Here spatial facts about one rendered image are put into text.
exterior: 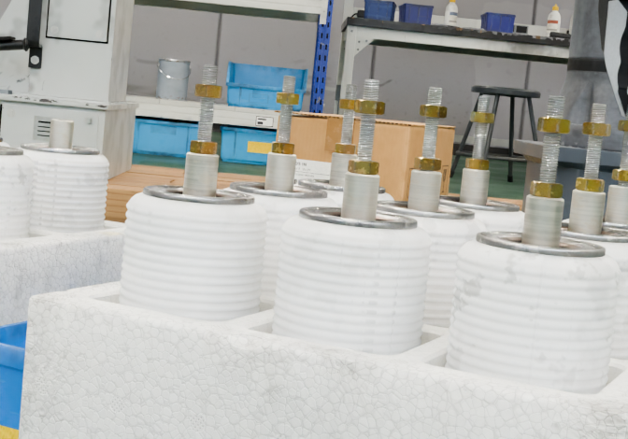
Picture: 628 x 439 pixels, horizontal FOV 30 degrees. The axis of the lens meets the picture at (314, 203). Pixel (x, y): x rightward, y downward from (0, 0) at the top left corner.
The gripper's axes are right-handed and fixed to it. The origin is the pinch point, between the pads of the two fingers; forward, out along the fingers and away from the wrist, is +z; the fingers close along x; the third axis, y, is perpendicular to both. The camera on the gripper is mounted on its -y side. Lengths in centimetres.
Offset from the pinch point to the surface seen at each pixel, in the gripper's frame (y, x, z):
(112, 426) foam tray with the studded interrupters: -38.6, -4.8, 23.8
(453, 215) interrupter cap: -15.6, -3.5, 9.3
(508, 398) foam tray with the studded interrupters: -21.2, -22.7, 17.0
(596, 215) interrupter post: -7.9, -9.4, 8.1
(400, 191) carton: 26, 95, 16
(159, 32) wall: 147, 816, -34
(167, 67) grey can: 72, 460, -4
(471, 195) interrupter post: -8.4, 7.5, 8.7
